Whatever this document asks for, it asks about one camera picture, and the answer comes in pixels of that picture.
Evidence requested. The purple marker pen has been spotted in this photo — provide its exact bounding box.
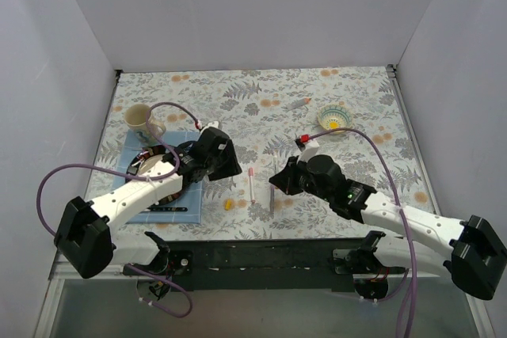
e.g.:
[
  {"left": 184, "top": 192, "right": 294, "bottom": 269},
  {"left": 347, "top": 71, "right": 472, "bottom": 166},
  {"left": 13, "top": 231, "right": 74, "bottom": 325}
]
[{"left": 269, "top": 186, "right": 276, "bottom": 214}]

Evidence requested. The white pink marker pen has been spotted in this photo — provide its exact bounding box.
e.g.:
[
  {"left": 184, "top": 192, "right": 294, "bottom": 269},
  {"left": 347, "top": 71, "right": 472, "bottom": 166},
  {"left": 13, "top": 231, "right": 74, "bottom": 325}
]
[{"left": 248, "top": 167, "right": 256, "bottom": 204}]

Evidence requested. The grey orange marker pen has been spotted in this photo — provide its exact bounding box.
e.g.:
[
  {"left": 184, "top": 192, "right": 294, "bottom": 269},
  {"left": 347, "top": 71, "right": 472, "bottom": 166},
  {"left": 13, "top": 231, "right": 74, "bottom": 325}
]
[{"left": 286, "top": 97, "right": 311, "bottom": 111}]

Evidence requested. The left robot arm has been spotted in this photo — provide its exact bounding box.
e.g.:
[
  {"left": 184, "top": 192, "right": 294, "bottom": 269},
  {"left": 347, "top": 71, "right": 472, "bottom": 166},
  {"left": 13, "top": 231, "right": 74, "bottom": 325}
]
[{"left": 54, "top": 127, "right": 242, "bottom": 279}]

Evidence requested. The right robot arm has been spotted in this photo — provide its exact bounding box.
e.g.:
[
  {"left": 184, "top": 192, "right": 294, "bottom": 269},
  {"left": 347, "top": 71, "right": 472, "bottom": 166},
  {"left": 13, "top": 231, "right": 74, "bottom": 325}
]
[{"left": 269, "top": 154, "right": 506, "bottom": 301}]

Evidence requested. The blue checked cloth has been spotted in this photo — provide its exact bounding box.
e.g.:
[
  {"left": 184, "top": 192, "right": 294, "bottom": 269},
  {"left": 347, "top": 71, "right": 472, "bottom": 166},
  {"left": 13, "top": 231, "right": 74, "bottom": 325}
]
[{"left": 116, "top": 131, "right": 204, "bottom": 224}]

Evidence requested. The yellow patterned bowl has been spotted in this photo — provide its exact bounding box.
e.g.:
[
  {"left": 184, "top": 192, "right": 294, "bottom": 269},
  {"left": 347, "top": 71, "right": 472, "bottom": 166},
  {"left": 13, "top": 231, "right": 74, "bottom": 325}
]
[{"left": 317, "top": 104, "right": 353, "bottom": 131}]

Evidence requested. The floral tablecloth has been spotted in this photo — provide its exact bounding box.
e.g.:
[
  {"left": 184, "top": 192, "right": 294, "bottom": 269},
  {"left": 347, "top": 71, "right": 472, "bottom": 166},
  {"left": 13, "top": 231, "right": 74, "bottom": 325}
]
[{"left": 96, "top": 66, "right": 435, "bottom": 241}]

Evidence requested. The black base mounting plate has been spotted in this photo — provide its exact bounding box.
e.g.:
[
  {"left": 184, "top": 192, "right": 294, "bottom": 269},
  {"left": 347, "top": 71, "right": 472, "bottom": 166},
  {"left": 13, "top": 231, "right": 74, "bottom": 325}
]
[{"left": 122, "top": 239, "right": 409, "bottom": 294}]

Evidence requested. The beige ceramic mug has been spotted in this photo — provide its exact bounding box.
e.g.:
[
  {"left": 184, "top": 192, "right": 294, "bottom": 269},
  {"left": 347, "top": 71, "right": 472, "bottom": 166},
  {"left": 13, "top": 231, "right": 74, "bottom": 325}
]
[{"left": 124, "top": 104, "right": 166, "bottom": 146}]

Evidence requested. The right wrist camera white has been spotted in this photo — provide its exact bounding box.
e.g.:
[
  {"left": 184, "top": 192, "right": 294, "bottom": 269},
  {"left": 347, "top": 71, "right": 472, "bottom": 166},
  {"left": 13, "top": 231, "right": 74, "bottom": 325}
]
[{"left": 295, "top": 135, "right": 319, "bottom": 162}]

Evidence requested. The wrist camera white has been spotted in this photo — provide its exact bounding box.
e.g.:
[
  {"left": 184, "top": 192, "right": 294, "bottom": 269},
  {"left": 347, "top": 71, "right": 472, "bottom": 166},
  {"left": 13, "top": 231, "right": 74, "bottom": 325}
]
[
  {"left": 202, "top": 120, "right": 222, "bottom": 130},
  {"left": 295, "top": 135, "right": 319, "bottom": 162}
]

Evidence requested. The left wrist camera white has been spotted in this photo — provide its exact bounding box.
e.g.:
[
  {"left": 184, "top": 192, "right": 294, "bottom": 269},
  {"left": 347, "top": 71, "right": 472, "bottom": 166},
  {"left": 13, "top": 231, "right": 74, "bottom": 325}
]
[{"left": 202, "top": 120, "right": 222, "bottom": 130}]

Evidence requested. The purple cable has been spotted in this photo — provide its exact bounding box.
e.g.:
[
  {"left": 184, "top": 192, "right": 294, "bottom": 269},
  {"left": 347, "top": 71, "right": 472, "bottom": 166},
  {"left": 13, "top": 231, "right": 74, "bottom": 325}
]
[
  {"left": 307, "top": 127, "right": 419, "bottom": 338},
  {"left": 36, "top": 102, "right": 205, "bottom": 238},
  {"left": 126, "top": 264, "right": 194, "bottom": 318},
  {"left": 356, "top": 268, "right": 411, "bottom": 303}
]

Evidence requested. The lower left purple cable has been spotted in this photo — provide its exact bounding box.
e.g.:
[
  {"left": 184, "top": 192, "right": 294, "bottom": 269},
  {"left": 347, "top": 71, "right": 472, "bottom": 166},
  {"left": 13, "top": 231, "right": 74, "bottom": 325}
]
[{"left": 126, "top": 264, "right": 194, "bottom": 318}]

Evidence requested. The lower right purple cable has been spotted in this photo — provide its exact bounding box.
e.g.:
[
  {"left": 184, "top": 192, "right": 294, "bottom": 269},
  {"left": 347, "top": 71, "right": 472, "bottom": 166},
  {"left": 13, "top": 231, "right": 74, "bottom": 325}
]
[{"left": 356, "top": 268, "right": 411, "bottom": 303}]

